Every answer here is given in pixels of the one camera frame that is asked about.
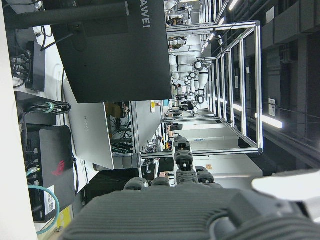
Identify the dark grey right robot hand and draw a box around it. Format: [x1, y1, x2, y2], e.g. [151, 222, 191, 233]
[62, 136, 320, 240]

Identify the white cabinet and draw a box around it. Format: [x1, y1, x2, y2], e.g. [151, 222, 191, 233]
[178, 123, 264, 191]

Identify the yellow floor label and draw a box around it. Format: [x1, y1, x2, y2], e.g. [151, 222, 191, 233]
[56, 206, 74, 230]

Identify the silver laptop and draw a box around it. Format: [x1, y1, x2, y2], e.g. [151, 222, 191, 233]
[62, 82, 116, 171]

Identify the black mini PC red logo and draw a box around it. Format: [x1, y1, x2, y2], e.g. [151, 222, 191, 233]
[26, 125, 76, 223]

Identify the white humanoid robot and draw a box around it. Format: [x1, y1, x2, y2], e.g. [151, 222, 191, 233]
[169, 53, 211, 105]

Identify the long ceiling light strip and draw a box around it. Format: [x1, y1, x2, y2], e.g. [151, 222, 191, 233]
[254, 112, 286, 130]

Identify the black flat device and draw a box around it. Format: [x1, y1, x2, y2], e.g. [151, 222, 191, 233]
[14, 91, 57, 126]

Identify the black Huawei monitor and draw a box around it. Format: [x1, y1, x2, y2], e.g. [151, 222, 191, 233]
[42, 0, 174, 104]

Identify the black docking box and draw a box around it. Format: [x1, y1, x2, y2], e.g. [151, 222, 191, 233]
[24, 41, 47, 93]

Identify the teal network cable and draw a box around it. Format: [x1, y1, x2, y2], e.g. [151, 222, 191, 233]
[26, 184, 61, 236]

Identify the black cable bundle green tie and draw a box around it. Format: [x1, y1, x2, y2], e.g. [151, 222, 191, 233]
[24, 101, 72, 116]

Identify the white wall sign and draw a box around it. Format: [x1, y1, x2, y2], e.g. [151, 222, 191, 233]
[268, 98, 277, 117]

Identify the aluminium frame cage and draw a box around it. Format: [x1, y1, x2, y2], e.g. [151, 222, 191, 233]
[129, 21, 263, 159]

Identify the black cable tangle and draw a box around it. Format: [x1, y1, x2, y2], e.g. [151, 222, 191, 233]
[9, 47, 34, 89]

